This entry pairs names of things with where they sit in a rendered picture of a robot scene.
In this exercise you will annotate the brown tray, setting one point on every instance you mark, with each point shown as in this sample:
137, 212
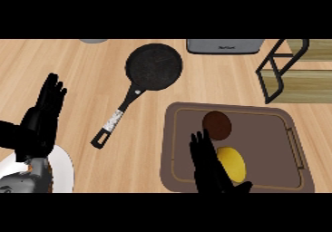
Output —
270, 151

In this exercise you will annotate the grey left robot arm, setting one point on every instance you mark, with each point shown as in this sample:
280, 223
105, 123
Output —
25, 178

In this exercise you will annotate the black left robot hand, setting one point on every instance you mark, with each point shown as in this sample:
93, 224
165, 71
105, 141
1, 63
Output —
41, 120

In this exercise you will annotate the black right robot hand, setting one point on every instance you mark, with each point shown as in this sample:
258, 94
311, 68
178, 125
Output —
208, 169

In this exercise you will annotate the black-framed wooden tiered shelf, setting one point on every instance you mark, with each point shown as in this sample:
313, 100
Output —
302, 81

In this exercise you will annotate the white plate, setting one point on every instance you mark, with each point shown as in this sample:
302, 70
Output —
60, 169

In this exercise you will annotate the black frying pan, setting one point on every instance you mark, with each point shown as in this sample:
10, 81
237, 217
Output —
150, 68

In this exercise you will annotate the yellow lemon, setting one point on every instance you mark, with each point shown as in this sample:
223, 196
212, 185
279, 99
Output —
233, 163

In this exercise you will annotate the grey appliance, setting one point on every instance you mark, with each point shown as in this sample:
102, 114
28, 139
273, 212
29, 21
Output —
224, 46

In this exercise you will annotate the brown round fruit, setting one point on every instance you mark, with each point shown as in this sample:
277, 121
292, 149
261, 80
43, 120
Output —
217, 124

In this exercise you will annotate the grey round object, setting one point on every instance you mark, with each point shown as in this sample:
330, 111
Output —
93, 40

